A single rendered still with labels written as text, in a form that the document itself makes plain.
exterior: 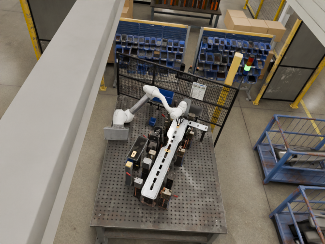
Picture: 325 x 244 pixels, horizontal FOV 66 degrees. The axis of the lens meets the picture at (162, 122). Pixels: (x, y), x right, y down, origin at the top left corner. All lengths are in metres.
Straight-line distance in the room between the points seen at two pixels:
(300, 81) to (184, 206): 3.94
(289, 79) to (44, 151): 5.77
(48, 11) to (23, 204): 4.80
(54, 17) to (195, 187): 3.72
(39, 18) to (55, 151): 4.86
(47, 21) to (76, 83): 4.69
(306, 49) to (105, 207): 4.53
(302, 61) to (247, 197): 2.91
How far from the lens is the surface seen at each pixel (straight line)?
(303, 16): 1.13
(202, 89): 3.76
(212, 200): 3.42
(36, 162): 0.39
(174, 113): 3.17
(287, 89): 6.16
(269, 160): 4.88
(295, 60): 5.70
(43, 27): 5.26
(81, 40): 0.63
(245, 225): 4.24
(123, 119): 3.68
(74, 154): 0.49
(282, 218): 4.37
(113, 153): 3.62
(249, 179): 4.67
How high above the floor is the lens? 3.64
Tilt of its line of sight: 46 degrees down
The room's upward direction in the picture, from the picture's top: 9 degrees clockwise
